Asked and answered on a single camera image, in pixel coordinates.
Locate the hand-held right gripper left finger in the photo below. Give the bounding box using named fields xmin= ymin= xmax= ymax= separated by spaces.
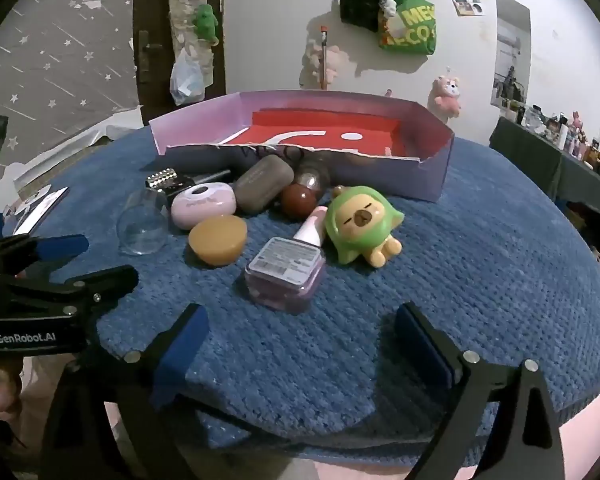
xmin=40 ymin=302 xmax=211 ymax=480

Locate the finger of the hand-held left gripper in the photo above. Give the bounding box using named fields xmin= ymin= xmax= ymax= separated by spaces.
xmin=0 ymin=234 xmax=90 ymax=276
xmin=5 ymin=265 xmax=140 ymax=318

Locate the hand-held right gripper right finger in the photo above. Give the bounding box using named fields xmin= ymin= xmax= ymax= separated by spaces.
xmin=395 ymin=301 xmax=576 ymax=480

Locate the clear glass cup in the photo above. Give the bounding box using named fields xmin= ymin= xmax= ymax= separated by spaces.
xmin=116 ymin=188 xmax=171 ymax=257

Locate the orange dome lid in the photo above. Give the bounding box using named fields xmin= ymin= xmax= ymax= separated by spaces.
xmin=188 ymin=215 xmax=248 ymax=266

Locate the pink round case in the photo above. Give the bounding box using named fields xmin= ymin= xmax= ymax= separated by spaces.
xmin=170 ymin=183 xmax=238 ymax=231

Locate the purple bottle with pink cap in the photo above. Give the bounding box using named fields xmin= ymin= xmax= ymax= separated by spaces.
xmin=244 ymin=206 xmax=328 ymax=315

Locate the green capybara toy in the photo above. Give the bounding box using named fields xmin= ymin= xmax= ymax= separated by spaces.
xmin=325 ymin=185 xmax=406 ymax=268

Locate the purple cardboard box red inside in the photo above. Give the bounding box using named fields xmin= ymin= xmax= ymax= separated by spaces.
xmin=149 ymin=90 xmax=455 ymax=203

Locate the grey-brown oval case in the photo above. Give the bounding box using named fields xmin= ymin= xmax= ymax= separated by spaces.
xmin=233 ymin=155 xmax=295 ymax=214

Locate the glitter bottle with brown cap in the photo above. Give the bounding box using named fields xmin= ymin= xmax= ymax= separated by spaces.
xmin=280 ymin=162 xmax=333 ymax=221

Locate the person's left hand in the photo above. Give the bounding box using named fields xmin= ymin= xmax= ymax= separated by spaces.
xmin=0 ymin=357 xmax=26 ymax=423

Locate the white card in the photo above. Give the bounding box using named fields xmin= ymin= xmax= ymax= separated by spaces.
xmin=2 ymin=186 xmax=70 ymax=236

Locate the blue chenille mat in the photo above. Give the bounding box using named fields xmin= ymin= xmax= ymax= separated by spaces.
xmin=5 ymin=125 xmax=600 ymax=466

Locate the white paper sheet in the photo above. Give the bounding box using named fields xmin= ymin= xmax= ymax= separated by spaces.
xmin=0 ymin=105 xmax=146 ymax=201

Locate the clear plastic bag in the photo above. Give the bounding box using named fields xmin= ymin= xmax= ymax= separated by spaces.
xmin=169 ymin=50 xmax=206 ymax=107

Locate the dark green covered table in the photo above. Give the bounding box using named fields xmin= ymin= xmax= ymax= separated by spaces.
xmin=489 ymin=116 xmax=600 ymax=221

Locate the pink bear plush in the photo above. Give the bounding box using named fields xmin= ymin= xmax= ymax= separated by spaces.
xmin=427 ymin=76 xmax=463 ymax=118

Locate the row of bottles and figures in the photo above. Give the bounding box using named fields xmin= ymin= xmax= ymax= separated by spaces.
xmin=500 ymin=100 xmax=600 ymax=176

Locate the dark brown door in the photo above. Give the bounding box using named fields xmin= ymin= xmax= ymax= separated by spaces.
xmin=132 ymin=0 xmax=228 ymax=128

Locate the green plush toy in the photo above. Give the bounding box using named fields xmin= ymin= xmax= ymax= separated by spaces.
xmin=192 ymin=4 xmax=221 ymax=46

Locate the pink plush toy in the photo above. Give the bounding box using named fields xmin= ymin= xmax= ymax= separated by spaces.
xmin=302 ymin=42 xmax=348 ymax=86

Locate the green tote bag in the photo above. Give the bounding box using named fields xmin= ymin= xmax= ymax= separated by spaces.
xmin=377 ymin=0 xmax=438 ymax=56

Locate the black bag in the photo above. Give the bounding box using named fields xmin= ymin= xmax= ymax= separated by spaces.
xmin=339 ymin=0 xmax=386 ymax=28

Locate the brass door handle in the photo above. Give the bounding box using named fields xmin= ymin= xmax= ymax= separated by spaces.
xmin=136 ymin=30 xmax=166 ymax=78

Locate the orange-handled stick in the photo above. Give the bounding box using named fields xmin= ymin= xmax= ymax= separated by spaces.
xmin=318 ymin=25 xmax=329 ymax=92

